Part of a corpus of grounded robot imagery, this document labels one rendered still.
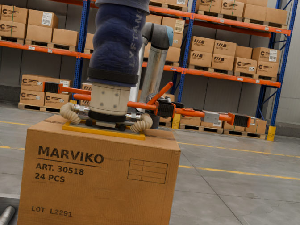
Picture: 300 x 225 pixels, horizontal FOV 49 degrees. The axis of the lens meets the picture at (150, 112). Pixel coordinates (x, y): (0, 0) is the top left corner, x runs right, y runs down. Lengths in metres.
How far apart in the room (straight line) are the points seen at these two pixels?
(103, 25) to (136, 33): 0.14
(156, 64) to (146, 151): 0.90
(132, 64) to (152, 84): 0.75
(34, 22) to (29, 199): 7.61
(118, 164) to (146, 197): 0.18
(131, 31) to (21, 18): 7.61
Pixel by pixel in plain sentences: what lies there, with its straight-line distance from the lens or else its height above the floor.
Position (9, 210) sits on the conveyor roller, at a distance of 1.92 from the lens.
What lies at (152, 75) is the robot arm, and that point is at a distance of 2.11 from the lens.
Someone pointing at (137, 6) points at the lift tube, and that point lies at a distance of 1.40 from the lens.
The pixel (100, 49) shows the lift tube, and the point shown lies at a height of 1.42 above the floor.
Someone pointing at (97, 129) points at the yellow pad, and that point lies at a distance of 1.38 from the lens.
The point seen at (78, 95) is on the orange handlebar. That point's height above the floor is 1.21.
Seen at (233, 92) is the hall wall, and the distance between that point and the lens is 10.61.
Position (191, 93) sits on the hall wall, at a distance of 10.21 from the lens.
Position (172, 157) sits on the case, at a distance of 1.31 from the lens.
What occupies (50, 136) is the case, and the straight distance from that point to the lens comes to 1.33.
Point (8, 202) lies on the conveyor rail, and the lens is 1.97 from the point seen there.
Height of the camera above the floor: 1.35
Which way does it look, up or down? 7 degrees down
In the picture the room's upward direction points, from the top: 8 degrees clockwise
